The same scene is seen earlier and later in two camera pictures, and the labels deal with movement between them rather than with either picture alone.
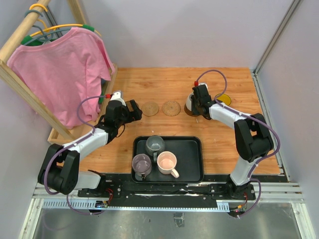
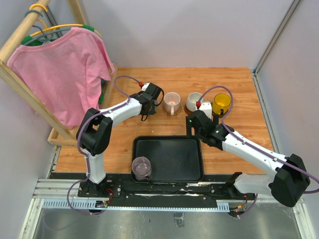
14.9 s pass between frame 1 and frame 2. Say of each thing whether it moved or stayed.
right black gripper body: moved
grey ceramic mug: moved
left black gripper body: moved
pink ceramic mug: moved
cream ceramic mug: stayed
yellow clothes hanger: stayed
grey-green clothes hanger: stayed
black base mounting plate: stayed
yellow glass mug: stayed
